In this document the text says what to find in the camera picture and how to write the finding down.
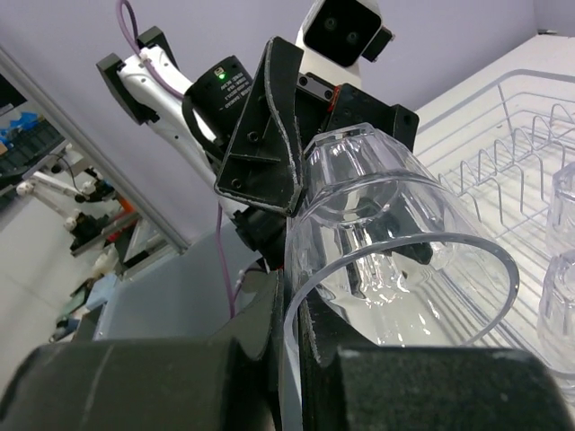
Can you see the clear plastic dish tray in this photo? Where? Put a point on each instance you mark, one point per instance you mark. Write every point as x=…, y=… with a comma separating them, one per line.
x=519, y=327

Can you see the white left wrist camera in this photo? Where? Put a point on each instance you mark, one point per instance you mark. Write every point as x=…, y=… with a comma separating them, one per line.
x=335, y=35

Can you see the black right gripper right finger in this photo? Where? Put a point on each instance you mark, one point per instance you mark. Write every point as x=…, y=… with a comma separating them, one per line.
x=350, y=384

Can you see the clear glass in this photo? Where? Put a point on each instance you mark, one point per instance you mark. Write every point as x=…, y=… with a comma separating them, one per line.
x=555, y=325
x=559, y=235
x=465, y=291

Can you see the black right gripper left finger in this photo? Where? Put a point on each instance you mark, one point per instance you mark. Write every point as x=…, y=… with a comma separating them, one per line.
x=228, y=381

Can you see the white wire plate rack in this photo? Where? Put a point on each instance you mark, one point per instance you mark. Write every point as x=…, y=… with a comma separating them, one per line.
x=503, y=149

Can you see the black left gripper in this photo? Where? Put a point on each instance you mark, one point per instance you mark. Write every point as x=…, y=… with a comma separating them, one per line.
x=263, y=164

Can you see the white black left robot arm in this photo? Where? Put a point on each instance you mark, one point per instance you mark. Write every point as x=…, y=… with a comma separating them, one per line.
x=197, y=118

